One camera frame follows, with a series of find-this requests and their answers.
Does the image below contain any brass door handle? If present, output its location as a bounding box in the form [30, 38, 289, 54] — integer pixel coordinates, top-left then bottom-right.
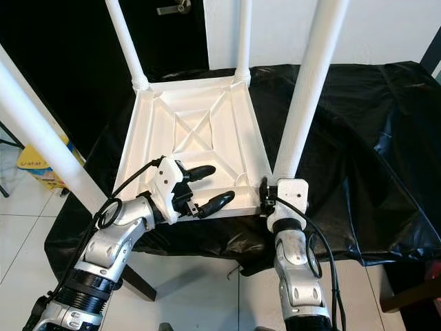
[157, 0, 192, 16]

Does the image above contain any white plastic children table top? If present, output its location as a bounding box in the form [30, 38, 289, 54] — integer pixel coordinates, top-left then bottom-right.
[114, 74, 273, 221]

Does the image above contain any black door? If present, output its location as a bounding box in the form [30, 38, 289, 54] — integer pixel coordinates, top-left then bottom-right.
[0, 0, 209, 156]

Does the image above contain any yellow box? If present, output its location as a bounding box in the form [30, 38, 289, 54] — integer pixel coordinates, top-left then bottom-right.
[17, 134, 87, 191]

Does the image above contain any black folding metal stand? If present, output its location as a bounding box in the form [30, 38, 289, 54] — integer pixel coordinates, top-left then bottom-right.
[0, 124, 23, 199]

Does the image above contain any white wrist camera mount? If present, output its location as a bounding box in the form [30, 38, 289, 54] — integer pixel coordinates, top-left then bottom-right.
[265, 178, 309, 234]
[152, 157, 185, 225]

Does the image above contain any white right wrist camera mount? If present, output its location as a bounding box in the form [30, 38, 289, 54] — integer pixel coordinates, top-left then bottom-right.
[265, 178, 309, 234]

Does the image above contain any black plastic sheet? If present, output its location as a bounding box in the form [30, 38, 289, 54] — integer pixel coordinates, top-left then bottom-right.
[45, 61, 441, 277]

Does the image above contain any dark wooden table leg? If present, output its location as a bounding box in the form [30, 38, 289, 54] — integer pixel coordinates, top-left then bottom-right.
[379, 276, 441, 312]
[121, 265, 158, 302]

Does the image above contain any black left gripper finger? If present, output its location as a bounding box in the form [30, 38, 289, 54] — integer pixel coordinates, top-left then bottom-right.
[194, 190, 237, 221]
[183, 163, 217, 183]

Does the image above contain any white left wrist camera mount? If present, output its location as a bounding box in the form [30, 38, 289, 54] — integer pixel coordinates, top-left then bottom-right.
[152, 157, 185, 225]

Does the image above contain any black rubber floor mat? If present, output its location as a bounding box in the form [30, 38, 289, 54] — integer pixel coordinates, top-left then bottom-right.
[382, 259, 441, 331]

